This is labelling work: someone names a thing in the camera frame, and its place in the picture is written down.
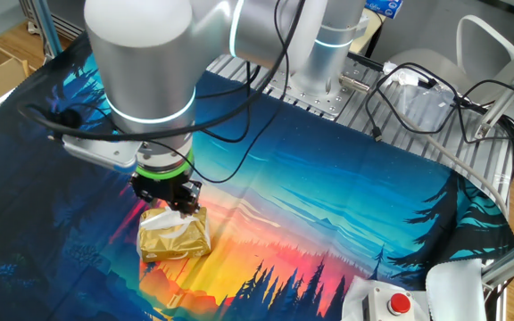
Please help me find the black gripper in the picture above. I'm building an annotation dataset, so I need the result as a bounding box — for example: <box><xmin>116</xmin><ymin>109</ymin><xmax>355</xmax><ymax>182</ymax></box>
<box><xmin>130</xmin><ymin>171</ymin><xmax>203</xmax><ymax>216</ymax></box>

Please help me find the white paper napkin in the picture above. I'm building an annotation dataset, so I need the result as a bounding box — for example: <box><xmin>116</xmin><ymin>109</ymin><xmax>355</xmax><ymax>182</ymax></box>
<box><xmin>140</xmin><ymin>207</ymin><xmax>200</xmax><ymax>240</ymax></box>

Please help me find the gold tissue pack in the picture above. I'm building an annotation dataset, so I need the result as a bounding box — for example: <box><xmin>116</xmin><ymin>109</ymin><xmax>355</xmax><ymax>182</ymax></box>
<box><xmin>136</xmin><ymin>205</ymin><xmax>212</xmax><ymax>263</ymax></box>

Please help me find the forest sunset printed tablecloth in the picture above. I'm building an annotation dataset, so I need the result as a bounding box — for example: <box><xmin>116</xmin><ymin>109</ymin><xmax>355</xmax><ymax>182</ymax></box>
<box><xmin>0</xmin><ymin>30</ymin><xmax>514</xmax><ymax>321</ymax></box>

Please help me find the red emergency stop button box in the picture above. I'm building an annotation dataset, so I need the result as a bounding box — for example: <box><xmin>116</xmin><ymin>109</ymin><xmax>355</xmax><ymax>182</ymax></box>
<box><xmin>340</xmin><ymin>274</ymin><xmax>427</xmax><ymax>321</ymax></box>

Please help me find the silver metal plug connector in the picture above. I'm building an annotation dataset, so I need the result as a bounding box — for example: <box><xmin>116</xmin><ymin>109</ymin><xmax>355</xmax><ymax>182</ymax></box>
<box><xmin>339</xmin><ymin>73</ymin><xmax>372</xmax><ymax>94</ymax></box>

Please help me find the grey emergency stop box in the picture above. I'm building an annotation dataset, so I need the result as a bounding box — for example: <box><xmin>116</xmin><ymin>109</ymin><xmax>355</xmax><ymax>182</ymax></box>
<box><xmin>361</xmin><ymin>284</ymin><xmax>419</xmax><ymax>321</ymax></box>

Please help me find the black base power connector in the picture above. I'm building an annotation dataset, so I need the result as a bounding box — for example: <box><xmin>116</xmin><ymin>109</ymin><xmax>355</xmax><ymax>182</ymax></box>
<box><xmin>348</xmin><ymin>52</ymin><xmax>386</xmax><ymax>72</ymax></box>

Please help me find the beige side table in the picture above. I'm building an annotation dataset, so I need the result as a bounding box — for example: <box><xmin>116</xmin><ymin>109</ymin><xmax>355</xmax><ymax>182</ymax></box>
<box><xmin>350</xmin><ymin>8</ymin><xmax>387</xmax><ymax>55</ymax></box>

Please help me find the crumpled white paper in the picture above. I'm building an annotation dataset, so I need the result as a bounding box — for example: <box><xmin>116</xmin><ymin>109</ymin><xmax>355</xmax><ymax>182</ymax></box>
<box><xmin>381</xmin><ymin>61</ymin><xmax>419</xmax><ymax>86</ymax></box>

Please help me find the clear plastic bag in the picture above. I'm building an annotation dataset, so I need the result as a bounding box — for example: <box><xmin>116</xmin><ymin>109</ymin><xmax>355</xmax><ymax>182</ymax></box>
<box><xmin>390</xmin><ymin>82</ymin><xmax>460</xmax><ymax>134</ymax></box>

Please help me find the blue tissue box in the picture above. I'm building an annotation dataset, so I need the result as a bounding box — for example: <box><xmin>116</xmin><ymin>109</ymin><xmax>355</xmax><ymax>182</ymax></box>
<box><xmin>363</xmin><ymin>0</ymin><xmax>404</xmax><ymax>20</ymax></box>

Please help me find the white chair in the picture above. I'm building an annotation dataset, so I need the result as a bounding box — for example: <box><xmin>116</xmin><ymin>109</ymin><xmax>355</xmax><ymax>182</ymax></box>
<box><xmin>384</xmin><ymin>14</ymin><xmax>514</xmax><ymax>117</ymax></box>

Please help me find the white fabric sheet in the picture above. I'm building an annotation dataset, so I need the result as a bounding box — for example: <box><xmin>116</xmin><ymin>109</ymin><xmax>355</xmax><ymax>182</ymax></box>
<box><xmin>425</xmin><ymin>258</ymin><xmax>490</xmax><ymax>321</ymax></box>

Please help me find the slanted aluminium profile bar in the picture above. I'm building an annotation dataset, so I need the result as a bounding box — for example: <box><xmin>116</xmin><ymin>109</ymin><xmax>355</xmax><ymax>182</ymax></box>
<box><xmin>474</xmin><ymin>39</ymin><xmax>514</xmax><ymax>140</ymax></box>

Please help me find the green flange ring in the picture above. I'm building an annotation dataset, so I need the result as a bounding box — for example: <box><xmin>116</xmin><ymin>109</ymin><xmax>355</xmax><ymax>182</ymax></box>
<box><xmin>134</xmin><ymin>149</ymin><xmax>195</xmax><ymax>181</ymax></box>

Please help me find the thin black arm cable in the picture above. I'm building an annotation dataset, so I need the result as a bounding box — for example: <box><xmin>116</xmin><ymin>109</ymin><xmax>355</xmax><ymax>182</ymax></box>
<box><xmin>143</xmin><ymin>0</ymin><xmax>292</xmax><ymax>185</ymax></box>

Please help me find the silver wrist camera unit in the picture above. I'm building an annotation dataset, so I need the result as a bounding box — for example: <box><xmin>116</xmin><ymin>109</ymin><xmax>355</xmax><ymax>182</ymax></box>
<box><xmin>60</xmin><ymin>132</ymin><xmax>145</xmax><ymax>174</ymax></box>

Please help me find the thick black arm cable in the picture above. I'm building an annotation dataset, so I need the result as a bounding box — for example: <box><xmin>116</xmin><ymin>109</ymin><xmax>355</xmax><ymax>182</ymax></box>
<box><xmin>15</xmin><ymin>0</ymin><xmax>307</xmax><ymax>143</ymax></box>

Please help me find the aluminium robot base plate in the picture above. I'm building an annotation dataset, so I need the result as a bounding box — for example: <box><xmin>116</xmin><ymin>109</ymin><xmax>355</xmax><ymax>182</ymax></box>
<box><xmin>263</xmin><ymin>66</ymin><xmax>386</xmax><ymax>121</ymax></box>

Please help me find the black USB cable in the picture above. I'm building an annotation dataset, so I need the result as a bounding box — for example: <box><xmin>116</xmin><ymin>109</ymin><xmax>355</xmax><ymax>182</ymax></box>
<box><xmin>363</xmin><ymin>62</ymin><xmax>463</xmax><ymax>143</ymax></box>

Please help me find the aluminium frame rack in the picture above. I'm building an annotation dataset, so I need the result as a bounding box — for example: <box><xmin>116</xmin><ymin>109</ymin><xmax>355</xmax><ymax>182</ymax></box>
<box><xmin>18</xmin><ymin>0</ymin><xmax>88</xmax><ymax>42</ymax></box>

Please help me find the aluminium profile post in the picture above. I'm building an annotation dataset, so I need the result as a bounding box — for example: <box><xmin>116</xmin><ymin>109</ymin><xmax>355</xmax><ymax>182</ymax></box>
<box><xmin>31</xmin><ymin>0</ymin><xmax>64</xmax><ymax>60</ymax></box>

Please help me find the thick grey cable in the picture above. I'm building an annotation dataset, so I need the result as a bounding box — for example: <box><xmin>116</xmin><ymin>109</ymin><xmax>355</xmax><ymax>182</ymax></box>
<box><xmin>385</xmin><ymin>100</ymin><xmax>510</xmax><ymax>219</ymax></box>

